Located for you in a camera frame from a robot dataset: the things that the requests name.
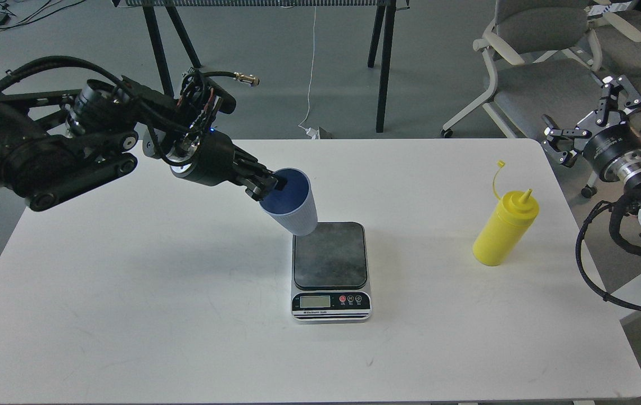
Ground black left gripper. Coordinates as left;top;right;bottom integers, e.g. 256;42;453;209
171;131;288;201

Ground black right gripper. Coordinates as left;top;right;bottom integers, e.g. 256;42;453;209
541;75;641;182

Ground blue ribbed plastic cup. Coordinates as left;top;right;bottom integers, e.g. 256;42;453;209
259;168;318;236

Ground yellow squeeze bottle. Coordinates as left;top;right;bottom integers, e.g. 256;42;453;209
472;160;540;267

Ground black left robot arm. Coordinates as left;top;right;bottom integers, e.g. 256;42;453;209
0;56;287;211

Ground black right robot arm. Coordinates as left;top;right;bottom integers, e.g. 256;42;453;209
540;76;641;311

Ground digital kitchen scale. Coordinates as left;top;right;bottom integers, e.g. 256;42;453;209
291;222;373;323

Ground grey office chair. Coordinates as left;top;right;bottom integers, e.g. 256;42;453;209
585;0;641;134
441;0;636;198

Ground black legged background table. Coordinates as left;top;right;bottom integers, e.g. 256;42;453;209
110;1;411;135

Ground white hanging cable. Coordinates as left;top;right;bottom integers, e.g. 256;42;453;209
298;6;321;139

